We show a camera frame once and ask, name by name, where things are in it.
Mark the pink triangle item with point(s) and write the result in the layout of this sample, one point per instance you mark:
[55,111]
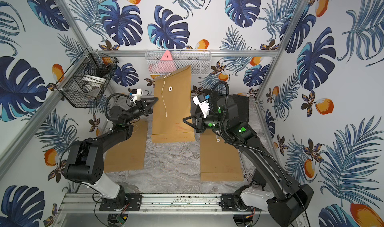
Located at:
[165,65]

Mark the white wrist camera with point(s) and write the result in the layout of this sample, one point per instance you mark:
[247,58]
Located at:
[136,94]
[202,101]

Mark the black wire basket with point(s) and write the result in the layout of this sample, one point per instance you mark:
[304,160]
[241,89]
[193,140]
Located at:
[90,75]

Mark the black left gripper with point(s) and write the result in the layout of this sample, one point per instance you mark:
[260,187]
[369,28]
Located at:
[141,106]

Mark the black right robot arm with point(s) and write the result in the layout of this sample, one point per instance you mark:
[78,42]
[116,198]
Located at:
[283,197]

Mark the black plastic tool case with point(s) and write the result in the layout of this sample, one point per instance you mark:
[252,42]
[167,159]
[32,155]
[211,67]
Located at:
[226,117]

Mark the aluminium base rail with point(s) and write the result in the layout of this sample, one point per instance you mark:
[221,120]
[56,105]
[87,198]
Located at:
[156,204]

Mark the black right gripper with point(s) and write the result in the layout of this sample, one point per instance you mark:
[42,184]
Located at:
[199,125]

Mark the brown kraft file bag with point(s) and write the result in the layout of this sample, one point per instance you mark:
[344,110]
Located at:
[174,104]
[219,162]
[130,154]

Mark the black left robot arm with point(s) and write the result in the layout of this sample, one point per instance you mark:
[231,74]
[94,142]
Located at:
[85,163]

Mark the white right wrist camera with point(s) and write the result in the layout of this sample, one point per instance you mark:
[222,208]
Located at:
[202,101]

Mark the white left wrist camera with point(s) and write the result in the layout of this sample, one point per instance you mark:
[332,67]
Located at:
[136,94]

